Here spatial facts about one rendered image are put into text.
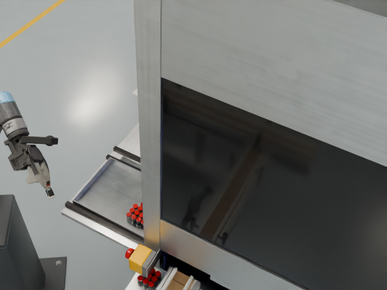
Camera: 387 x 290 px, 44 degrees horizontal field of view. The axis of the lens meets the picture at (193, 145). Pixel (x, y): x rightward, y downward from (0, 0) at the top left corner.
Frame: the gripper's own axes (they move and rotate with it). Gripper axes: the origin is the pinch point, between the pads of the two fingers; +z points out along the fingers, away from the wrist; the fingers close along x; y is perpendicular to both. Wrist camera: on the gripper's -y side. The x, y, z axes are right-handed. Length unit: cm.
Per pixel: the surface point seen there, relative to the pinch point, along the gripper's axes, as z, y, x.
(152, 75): -1, -58, 43
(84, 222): 15.3, 7.8, -27.9
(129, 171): 3.6, -10.8, -48.0
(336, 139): 30, -85, 47
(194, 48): 1, -70, 51
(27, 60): -136, 77, -199
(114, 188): 7.6, -4.2, -40.8
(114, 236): 25.7, -0.9, -27.2
